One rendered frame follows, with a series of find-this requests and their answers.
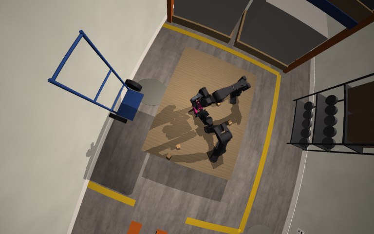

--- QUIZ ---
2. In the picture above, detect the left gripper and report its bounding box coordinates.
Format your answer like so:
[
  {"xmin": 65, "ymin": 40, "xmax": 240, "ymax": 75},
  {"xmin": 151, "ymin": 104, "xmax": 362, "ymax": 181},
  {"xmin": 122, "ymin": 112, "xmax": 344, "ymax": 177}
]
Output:
[{"xmin": 193, "ymin": 105, "xmax": 203, "ymax": 117}]

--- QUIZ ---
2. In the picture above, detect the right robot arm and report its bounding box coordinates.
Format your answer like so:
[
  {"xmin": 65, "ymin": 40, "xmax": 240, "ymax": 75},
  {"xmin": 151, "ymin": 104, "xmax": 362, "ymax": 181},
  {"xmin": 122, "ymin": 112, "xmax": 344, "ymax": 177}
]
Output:
[{"xmin": 198, "ymin": 76, "xmax": 251, "ymax": 108}]

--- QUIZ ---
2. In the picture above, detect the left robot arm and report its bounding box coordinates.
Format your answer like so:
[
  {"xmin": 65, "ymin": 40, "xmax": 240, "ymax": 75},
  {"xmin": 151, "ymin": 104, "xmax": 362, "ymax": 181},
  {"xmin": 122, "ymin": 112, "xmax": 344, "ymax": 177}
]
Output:
[{"xmin": 198, "ymin": 110, "xmax": 233, "ymax": 162}]

